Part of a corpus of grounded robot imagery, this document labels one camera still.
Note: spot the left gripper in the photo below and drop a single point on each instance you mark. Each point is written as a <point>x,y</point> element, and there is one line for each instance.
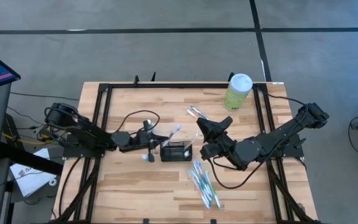
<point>140,142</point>

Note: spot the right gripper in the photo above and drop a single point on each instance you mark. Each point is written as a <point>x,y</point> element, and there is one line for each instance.
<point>221,147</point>

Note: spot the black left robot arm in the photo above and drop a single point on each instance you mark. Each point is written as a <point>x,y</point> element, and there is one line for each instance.
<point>89,133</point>

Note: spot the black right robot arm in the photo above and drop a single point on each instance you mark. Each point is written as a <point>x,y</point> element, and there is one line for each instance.
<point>278,137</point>

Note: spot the green disinfecting wipes canister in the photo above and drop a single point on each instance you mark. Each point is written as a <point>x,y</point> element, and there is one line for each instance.
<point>238,90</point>

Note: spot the white label sticker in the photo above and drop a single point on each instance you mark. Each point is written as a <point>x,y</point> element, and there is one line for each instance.
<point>277,82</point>

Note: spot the white tape roll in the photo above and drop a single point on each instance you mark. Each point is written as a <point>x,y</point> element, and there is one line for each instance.
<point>53,179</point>

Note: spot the black support beam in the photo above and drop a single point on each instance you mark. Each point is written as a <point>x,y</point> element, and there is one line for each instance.
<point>26,158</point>

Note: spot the white printed paper sheet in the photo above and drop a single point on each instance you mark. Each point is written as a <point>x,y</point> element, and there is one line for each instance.
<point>30,180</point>

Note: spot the black aluminium table frame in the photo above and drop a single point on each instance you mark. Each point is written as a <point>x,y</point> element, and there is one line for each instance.
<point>166,85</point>

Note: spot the black frame clamp bracket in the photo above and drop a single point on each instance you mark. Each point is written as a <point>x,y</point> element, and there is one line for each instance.
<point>213,221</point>
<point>146,221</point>
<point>230,77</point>
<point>153,77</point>
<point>136,80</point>

